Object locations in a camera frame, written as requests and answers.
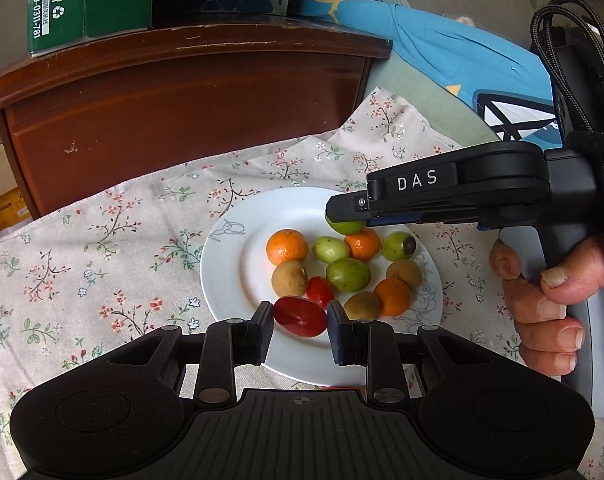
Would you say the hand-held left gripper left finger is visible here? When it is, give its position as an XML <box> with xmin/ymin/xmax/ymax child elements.
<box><xmin>104</xmin><ymin>301</ymin><xmax>275</xmax><ymax>409</ymax></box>

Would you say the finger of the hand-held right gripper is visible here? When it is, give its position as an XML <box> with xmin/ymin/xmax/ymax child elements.
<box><xmin>325</xmin><ymin>160</ymin><xmax>483</xmax><ymax>224</ymax></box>
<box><xmin>368</xmin><ymin>212</ymin><xmax>483</xmax><ymax>227</ymax></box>

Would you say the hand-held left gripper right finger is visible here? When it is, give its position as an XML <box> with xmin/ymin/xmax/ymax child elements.
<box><xmin>327</xmin><ymin>301</ymin><xmax>500</xmax><ymax>406</ymax></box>

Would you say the white plate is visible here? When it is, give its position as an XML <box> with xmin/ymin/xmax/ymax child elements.
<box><xmin>200</xmin><ymin>186</ymin><xmax>443</xmax><ymax>389</ymax></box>

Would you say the large orange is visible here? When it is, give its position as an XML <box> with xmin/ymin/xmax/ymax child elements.
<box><xmin>266</xmin><ymin>228</ymin><xmax>309</xmax><ymax>267</ymax></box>

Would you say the person's right hand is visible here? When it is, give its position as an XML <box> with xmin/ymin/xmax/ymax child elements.
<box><xmin>489</xmin><ymin>232</ymin><xmax>604</xmax><ymax>379</ymax></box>

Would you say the green jujube with dark spot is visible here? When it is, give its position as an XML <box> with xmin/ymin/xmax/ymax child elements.
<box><xmin>381</xmin><ymin>231</ymin><xmax>418</xmax><ymax>262</ymax></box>

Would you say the brown kiwi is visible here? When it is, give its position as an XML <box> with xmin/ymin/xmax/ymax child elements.
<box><xmin>386</xmin><ymin>259</ymin><xmax>424</xmax><ymax>289</ymax></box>
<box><xmin>344</xmin><ymin>291</ymin><xmax>382</xmax><ymax>321</ymax></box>
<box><xmin>272</xmin><ymin>260</ymin><xmax>309</xmax><ymax>298</ymax></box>

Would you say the small red tomato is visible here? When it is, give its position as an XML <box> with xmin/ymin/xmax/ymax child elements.
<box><xmin>307</xmin><ymin>276</ymin><xmax>335</xmax><ymax>310</ymax></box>

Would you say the pale green bed sheet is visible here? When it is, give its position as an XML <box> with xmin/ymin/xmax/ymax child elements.
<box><xmin>359</xmin><ymin>50</ymin><xmax>503</xmax><ymax>162</ymax></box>

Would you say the blue printed cloth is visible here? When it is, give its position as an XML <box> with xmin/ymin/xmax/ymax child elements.
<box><xmin>297</xmin><ymin>0</ymin><xmax>568</xmax><ymax>144</ymax></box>

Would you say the floral tablecloth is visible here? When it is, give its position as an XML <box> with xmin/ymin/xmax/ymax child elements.
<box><xmin>0</xmin><ymin>85</ymin><xmax>604</xmax><ymax>480</ymax></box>

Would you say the dark wooden cabinet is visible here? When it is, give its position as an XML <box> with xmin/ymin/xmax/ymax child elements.
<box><xmin>0</xmin><ymin>22</ymin><xmax>395</xmax><ymax>221</ymax></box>

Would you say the green carton box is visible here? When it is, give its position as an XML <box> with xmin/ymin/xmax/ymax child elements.
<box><xmin>28</xmin><ymin>0</ymin><xmax>159</xmax><ymax>59</ymax></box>

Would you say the black braided cable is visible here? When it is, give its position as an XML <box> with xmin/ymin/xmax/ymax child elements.
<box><xmin>530</xmin><ymin>0</ymin><xmax>604</xmax><ymax>311</ymax></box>

